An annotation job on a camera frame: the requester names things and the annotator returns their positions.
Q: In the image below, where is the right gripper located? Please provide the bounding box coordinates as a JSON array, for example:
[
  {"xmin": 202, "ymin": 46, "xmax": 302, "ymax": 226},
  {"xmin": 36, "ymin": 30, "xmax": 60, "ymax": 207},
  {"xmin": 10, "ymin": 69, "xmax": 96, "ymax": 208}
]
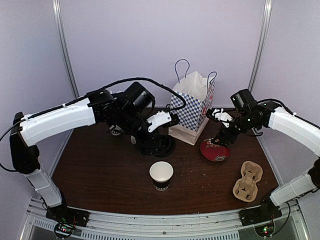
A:
[{"xmin": 212, "ymin": 111, "xmax": 259, "ymax": 147}]

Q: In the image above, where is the black plastic cup lid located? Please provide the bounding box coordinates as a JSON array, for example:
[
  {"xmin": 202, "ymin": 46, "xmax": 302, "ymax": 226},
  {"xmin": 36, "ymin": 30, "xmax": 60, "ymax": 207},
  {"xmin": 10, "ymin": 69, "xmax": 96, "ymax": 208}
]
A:
[{"xmin": 153, "ymin": 135, "xmax": 176, "ymax": 158}]

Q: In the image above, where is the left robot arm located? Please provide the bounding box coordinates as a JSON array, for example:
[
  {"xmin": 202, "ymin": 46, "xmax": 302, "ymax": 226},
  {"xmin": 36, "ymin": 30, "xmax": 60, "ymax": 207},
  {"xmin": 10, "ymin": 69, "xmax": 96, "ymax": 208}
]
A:
[{"xmin": 9, "ymin": 82, "xmax": 173, "ymax": 222}]

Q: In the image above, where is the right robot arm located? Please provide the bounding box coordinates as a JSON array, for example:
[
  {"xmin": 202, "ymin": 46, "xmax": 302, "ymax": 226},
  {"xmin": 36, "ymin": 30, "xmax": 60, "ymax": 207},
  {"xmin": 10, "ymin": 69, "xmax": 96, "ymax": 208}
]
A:
[{"xmin": 206, "ymin": 89, "xmax": 320, "ymax": 221}]

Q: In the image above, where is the red floral plate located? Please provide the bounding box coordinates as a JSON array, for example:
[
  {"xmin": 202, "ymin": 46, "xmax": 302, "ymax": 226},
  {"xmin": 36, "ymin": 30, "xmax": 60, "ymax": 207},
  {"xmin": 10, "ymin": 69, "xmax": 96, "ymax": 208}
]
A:
[{"xmin": 199, "ymin": 137, "xmax": 230, "ymax": 162}]

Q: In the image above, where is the white ceramic mug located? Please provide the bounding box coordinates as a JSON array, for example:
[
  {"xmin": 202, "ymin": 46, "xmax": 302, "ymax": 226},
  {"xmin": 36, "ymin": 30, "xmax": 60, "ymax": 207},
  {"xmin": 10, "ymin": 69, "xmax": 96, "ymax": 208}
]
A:
[{"xmin": 130, "ymin": 136, "xmax": 137, "ymax": 145}]

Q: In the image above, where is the white paper cup with straws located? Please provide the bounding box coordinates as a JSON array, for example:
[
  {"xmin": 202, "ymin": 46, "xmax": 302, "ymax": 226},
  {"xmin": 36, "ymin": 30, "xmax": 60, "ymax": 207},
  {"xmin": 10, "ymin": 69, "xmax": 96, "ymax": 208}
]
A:
[{"xmin": 110, "ymin": 127, "xmax": 123, "ymax": 136}]

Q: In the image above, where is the blue checkered paper bag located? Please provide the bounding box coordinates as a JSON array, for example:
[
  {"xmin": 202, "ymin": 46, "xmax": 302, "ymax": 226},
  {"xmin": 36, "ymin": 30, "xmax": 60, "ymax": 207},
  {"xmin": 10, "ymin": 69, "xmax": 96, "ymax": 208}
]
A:
[{"xmin": 168, "ymin": 59, "xmax": 218, "ymax": 146}]

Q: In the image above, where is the cardboard cup carrier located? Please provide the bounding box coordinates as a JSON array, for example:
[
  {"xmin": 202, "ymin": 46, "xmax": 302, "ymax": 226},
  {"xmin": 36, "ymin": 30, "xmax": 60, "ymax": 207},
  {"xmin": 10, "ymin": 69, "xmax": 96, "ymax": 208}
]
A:
[{"xmin": 232, "ymin": 161, "xmax": 263, "ymax": 203}]

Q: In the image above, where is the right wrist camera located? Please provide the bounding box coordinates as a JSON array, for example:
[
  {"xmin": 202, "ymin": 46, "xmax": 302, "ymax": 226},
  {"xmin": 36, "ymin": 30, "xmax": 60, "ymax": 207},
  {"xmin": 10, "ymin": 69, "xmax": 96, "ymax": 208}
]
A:
[{"xmin": 206, "ymin": 108, "xmax": 233, "ymax": 128}]

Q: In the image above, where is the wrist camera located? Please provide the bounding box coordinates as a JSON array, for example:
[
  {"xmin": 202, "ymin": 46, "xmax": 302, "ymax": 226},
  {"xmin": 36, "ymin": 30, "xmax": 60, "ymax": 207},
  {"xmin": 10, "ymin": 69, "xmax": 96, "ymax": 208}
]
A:
[
  {"xmin": 146, "ymin": 110, "xmax": 180, "ymax": 133},
  {"xmin": 206, "ymin": 108, "xmax": 233, "ymax": 128}
]

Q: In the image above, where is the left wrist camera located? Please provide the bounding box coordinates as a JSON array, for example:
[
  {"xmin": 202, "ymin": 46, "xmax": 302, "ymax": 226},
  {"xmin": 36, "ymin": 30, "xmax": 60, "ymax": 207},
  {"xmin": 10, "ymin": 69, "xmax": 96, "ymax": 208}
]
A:
[{"xmin": 146, "ymin": 110, "xmax": 180, "ymax": 133}]

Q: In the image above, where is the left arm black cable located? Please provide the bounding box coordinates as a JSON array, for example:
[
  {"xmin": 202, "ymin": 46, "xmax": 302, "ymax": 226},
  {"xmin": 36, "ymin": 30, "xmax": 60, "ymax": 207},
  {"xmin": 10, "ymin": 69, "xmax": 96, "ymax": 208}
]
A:
[{"xmin": 0, "ymin": 77, "xmax": 187, "ymax": 173}]

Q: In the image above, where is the aluminium front rail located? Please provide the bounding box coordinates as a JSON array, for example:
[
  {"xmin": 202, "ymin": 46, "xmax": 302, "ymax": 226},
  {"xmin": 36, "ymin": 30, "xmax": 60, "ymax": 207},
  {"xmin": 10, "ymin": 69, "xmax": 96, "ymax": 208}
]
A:
[{"xmin": 24, "ymin": 197, "xmax": 308, "ymax": 240}]

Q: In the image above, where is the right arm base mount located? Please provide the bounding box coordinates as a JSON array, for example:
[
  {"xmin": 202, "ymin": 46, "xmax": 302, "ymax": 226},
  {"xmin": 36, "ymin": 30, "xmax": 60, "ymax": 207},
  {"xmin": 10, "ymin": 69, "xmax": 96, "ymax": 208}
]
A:
[{"xmin": 238, "ymin": 206, "xmax": 283, "ymax": 238}]

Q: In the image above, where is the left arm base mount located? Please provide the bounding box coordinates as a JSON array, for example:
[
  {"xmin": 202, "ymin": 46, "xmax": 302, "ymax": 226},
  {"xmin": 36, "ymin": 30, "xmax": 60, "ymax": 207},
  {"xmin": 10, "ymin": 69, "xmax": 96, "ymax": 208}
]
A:
[{"xmin": 45, "ymin": 205, "xmax": 90, "ymax": 239}]

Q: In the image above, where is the left aluminium post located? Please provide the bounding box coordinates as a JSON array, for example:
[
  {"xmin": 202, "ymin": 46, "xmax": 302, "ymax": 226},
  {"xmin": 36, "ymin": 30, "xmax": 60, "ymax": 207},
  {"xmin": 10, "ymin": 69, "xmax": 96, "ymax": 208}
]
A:
[{"xmin": 52, "ymin": 0, "xmax": 80, "ymax": 98}]

